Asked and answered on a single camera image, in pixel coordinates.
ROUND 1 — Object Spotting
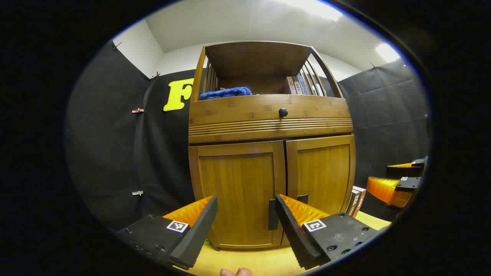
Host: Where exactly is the wooden double-door shoe cabinet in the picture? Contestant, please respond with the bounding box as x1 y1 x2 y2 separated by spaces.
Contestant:
187 41 356 251

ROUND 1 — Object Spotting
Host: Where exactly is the black backdrop cloth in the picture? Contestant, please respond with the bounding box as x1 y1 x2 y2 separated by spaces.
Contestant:
65 40 430 230

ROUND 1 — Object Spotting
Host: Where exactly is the ceiling light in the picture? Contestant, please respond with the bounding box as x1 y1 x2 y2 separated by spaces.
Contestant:
375 43 402 63

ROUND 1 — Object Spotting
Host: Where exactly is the blue towel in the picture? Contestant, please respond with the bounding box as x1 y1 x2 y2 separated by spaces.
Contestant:
199 87 253 101

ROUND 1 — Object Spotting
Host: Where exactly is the wooden shoe cabinet door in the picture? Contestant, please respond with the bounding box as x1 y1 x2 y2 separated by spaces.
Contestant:
188 140 287 250
281 134 356 246

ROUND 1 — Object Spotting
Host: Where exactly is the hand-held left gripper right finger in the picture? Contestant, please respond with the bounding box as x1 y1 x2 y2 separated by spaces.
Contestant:
274 194 380 270

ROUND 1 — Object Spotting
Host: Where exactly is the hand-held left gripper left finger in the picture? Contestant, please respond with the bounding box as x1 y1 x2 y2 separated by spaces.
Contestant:
115 195 219 271

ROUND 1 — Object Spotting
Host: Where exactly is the wooden cabinet drawer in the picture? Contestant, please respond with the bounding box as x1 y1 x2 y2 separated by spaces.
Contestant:
188 95 354 144

